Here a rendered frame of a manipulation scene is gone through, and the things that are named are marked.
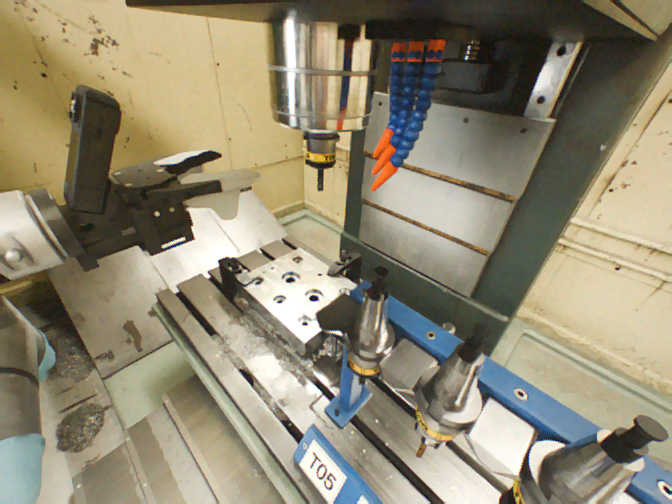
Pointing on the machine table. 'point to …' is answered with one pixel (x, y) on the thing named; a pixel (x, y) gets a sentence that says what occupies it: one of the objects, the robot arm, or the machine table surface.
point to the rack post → (346, 408)
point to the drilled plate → (292, 307)
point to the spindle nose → (320, 75)
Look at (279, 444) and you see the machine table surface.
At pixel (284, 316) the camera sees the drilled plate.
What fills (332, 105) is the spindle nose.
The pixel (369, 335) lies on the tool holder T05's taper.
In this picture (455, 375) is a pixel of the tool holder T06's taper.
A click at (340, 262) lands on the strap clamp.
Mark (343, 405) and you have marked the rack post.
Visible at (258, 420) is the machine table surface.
